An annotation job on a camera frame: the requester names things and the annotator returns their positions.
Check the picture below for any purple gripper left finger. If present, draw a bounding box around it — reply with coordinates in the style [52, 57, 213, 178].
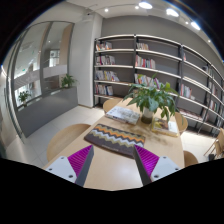
[46, 145, 94, 187]

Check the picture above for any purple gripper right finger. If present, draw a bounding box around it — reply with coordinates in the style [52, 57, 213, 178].
[133, 145, 180, 185]

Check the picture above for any zigzag patterned towel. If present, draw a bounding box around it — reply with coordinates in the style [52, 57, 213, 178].
[84, 124, 145, 158]

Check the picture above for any wooden chair near left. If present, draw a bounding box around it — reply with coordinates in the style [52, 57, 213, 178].
[47, 124, 90, 161]

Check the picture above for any wooden chair near right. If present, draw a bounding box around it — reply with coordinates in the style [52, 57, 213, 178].
[184, 151, 198, 167]

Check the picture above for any yellow-green book on table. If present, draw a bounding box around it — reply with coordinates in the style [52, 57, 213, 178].
[152, 117, 178, 137]

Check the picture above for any wooden chair far right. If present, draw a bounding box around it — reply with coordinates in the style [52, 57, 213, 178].
[175, 112, 188, 134]

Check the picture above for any white book on table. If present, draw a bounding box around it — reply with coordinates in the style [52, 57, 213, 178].
[106, 106, 140, 125]

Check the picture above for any grey planter ledge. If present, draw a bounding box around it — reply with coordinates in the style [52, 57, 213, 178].
[16, 87, 78, 137]

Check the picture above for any green potted table plant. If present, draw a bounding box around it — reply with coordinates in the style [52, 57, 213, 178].
[123, 74, 179, 124]

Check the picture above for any wooden chair at right edge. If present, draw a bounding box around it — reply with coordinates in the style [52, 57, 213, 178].
[205, 128, 224, 159]

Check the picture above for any wooden chair far left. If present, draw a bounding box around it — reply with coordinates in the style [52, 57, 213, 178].
[103, 98, 121, 113]

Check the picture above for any potted plant on ledge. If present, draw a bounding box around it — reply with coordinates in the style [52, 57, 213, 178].
[61, 74, 77, 88]

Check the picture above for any small plant by window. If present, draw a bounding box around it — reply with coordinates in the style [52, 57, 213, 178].
[18, 91, 31, 107]

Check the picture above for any large wall bookshelf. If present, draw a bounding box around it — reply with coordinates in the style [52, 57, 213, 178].
[93, 34, 224, 137]

